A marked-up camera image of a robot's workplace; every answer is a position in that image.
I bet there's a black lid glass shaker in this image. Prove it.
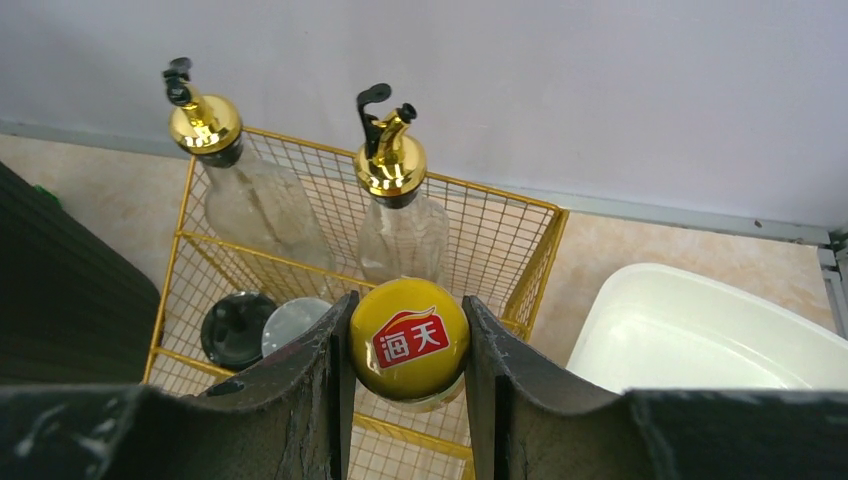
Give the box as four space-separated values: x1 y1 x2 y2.
200 291 277 372

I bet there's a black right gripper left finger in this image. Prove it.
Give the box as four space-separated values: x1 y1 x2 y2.
1 291 359 479

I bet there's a glass oil bottle clear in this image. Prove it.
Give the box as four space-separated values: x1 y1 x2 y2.
162 57 335 298

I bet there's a white plastic tub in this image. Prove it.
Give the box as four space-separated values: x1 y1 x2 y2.
566 263 847 393

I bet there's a silver lid jar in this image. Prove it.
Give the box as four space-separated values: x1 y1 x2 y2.
261 297 332 357

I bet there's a glass oil bottle brown liquid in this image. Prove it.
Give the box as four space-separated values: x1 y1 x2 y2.
353 83 449 284

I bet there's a black ribbed trash bin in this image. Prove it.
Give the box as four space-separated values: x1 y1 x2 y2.
1 166 160 385

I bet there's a sauce bottle yellow cap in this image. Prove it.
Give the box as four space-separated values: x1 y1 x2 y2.
348 277 471 413

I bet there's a gold wire basket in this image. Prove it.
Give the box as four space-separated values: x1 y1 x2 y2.
144 129 568 479

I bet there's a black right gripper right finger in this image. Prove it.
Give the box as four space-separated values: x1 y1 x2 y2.
462 296 847 479

